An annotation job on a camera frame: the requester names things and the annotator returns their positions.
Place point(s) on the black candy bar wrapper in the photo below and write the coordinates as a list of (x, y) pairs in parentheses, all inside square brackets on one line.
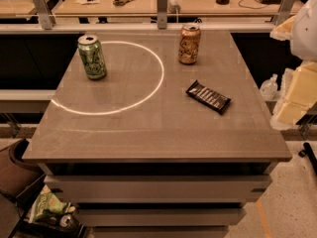
[(208, 97)]

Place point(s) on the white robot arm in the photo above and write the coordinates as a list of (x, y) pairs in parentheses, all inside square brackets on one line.
[(303, 42)]

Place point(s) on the brown trash bin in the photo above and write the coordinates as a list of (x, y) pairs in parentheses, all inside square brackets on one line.
[(18, 179)]

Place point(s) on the left metal bracket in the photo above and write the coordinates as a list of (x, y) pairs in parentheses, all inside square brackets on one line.
[(45, 15)]

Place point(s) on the scissors on back desk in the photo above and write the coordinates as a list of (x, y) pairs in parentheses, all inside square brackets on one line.
[(121, 2)]

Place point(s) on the crushed can in bin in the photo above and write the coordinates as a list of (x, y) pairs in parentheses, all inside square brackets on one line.
[(68, 222)]

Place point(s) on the grey drawer cabinet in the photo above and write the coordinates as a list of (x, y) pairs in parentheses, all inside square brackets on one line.
[(139, 158)]

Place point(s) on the green soda can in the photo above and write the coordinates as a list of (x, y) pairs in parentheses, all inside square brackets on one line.
[(91, 54)]

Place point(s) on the clear sanitizer bottle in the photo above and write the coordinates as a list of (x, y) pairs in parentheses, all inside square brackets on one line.
[(269, 88)]

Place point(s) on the green snack bag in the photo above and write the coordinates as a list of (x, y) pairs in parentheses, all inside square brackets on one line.
[(48, 205)]

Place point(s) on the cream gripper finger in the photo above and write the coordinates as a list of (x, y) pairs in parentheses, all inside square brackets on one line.
[(297, 95), (282, 32)]

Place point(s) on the middle metal bracket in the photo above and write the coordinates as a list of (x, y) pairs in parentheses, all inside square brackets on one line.
[(162, 14)]

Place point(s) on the right metal bracket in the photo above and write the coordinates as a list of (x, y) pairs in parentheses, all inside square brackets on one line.
[(283, 12)]

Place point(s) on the orange soda can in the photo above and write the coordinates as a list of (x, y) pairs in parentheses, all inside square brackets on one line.
[(190, 35)]

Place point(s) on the metal bracket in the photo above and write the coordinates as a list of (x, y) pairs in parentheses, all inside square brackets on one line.
[(45, 15), (283, 12), (162, 14)]

